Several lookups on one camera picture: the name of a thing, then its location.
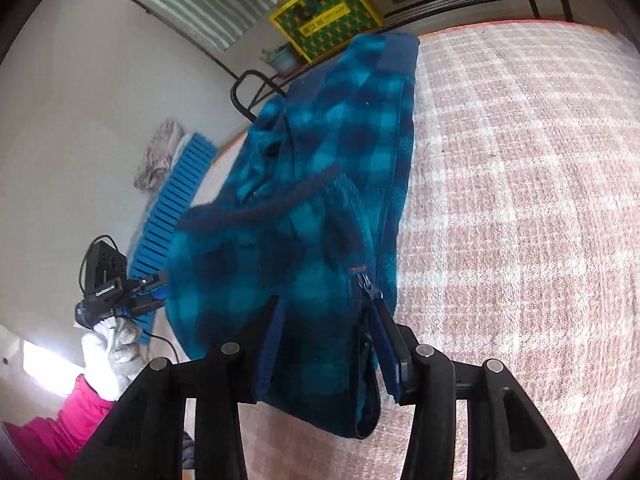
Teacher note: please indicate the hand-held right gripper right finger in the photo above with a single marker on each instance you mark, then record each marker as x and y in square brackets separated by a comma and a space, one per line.
[392, 355]

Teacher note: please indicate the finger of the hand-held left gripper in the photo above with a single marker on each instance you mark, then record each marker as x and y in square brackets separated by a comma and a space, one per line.
[147, 281]
[150, 301]

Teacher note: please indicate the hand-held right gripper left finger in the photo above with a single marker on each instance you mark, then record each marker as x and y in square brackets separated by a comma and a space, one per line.
[240, 362]

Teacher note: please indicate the teal plaid fleece jacket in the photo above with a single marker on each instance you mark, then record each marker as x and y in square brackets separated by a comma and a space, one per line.
[310, 160]

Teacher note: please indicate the person's left forearm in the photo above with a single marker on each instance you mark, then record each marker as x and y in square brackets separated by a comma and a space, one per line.
[55, 430]

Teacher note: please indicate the person's left hand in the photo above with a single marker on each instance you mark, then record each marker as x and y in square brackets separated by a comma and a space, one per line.
[115, 360]

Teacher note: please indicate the blue slatted basket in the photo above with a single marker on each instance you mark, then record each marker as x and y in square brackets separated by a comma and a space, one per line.
[172, 195]

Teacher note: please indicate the floral cloth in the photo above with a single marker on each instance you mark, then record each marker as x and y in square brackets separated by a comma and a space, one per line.
[157, 155]

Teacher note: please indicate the black metal rack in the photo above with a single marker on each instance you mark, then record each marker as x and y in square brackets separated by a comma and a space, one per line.
[235, 96]

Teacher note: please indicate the pink plaid bed blanket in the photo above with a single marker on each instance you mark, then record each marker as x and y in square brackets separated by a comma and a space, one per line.
[525, 185]

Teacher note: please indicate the potted plant in blue pot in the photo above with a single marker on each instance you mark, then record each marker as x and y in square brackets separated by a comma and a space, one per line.
[282, 60]

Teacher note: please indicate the green striped cloth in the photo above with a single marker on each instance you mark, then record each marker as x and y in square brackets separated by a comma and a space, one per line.
[210, 0]

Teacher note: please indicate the yellow plastic crate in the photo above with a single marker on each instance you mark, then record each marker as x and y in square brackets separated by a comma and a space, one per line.
[325, 15]

